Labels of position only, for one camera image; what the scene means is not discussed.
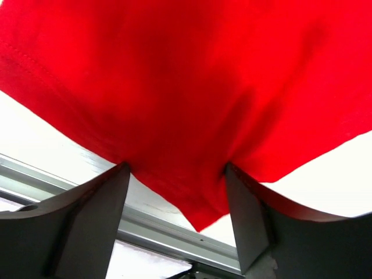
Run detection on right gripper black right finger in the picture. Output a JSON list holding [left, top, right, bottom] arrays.
[[226, 164, 371, 278]]

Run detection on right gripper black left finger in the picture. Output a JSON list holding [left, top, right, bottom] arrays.
[[1, 163, 130, 278]]

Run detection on red t-shirt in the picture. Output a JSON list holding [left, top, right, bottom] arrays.
[[1, 1, 371, 231]]

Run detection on aluminium rail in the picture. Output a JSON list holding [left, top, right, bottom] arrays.
[[1, 155, 240, 274]]

